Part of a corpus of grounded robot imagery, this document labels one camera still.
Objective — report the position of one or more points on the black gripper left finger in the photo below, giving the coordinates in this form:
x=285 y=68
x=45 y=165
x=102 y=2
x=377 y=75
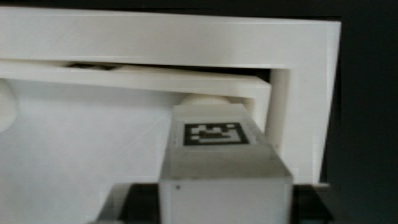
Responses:
x=132 y=205

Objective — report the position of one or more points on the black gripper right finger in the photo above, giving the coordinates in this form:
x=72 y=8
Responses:
x=317 y=207

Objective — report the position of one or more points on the white square tabletop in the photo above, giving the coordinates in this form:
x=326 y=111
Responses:
x=84 y=127

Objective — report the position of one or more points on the white U-shaped obstacle fence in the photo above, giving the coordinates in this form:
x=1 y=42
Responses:
x=50 y=36

